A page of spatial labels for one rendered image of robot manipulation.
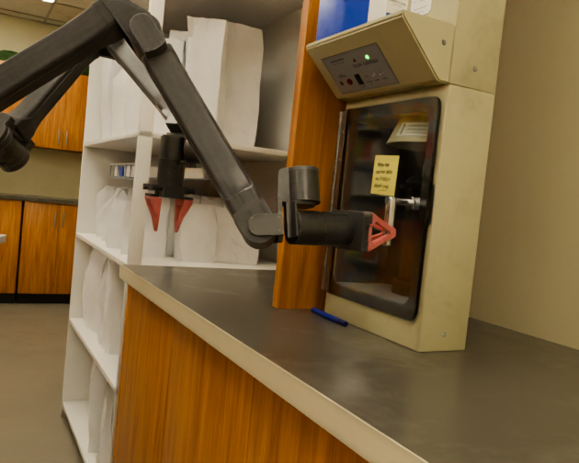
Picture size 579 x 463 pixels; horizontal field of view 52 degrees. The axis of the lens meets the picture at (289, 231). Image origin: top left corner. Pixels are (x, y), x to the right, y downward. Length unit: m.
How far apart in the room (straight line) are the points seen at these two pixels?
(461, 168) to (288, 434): 0.54
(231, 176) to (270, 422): 0.40
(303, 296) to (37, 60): 0.73
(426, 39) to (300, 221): 0.37
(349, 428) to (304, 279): 0.67
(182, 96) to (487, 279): 0.90
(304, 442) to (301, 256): 0.56
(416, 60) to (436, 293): 0.41
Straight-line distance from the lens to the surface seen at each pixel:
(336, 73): 1.27
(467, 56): 1.12
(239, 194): 0.95
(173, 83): 1.04
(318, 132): 1.36
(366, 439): 0.72
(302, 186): 0.96
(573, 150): 1.44
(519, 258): 1.50
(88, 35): 1.10
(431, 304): 1.09
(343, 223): 0.99
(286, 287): 1.34
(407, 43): 1.07
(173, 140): 1.29
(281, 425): 0.96
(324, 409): 0.79
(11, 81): 1.11
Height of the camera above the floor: 1.18
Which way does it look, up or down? 3 degrees down
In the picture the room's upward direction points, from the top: 6 degrees clockwise
